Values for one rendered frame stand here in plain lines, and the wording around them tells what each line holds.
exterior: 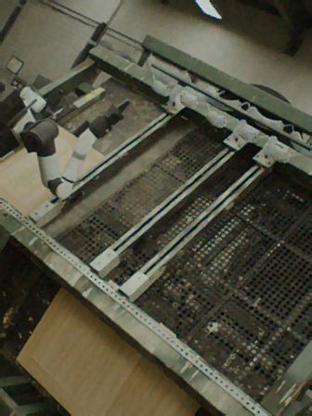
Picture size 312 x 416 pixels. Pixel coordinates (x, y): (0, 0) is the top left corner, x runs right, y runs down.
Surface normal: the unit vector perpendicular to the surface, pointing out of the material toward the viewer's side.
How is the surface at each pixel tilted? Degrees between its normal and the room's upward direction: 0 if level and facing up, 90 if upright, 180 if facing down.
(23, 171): 55
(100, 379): 90
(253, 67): 90
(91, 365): 90
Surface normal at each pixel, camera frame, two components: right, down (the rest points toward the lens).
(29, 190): -0.03, -0.64
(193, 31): -0.48, -0.23
